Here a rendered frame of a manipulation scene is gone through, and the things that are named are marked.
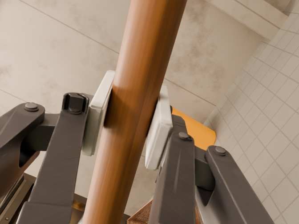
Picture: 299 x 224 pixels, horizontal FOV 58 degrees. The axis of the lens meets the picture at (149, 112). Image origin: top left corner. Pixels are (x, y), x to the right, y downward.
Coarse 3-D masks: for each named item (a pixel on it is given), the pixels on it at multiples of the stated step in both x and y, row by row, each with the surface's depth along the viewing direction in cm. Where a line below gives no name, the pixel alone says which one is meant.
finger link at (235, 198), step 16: (208, 160) 13; (224, 160) 12; (224, 176) 11; (240, 176) 12; (208, 192) 13; (224, 192) 11; (240, 192) 10; (208, 208) 12; (224, 208) 10; (240, 208) 10; (256, 208) 10
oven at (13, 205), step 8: (24, 176) 203; (32, 176) 207; (24, 184) 197; (32, 184) 202; (16, 192) 188; (24, 192) 191; (16, 200) 183; (80, 200) 211; (8, 208) 175; (16, 208) 178; (80, 208) 212; (0, 216) 167; (8, 216) 170; (72, 216) 215; (80, 216) 215; (128, 216) 223
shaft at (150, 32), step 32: (160, 0) 14; (128, 32) 15; (160, 32) 14; (128, 64) 15; (160, 64) 15; (128, 96) 16; (128, 128) 17; (96, 160) 19; (128, 160) 18; (96, 192) 19; (128, 192) 19
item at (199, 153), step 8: (176, 120) 16; (184, 120) 17; (176, 128) 15; (184, 128) 16; (200, 152) 14; (200, 160) 13; (200, 168) 13; (208, 168) 13; (200, 176) 13; (208, 176) 13; (200, 184) 13; (208, 184) 13
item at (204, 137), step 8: (176, 112) 319; (192, 120) 326; (192, 128) 319; (200, 128) 324; (208, 128) 334; (192, 136) 319; (200, 136) 321; (208, 136) 325; (200, 144) 323; (208, 144) 324
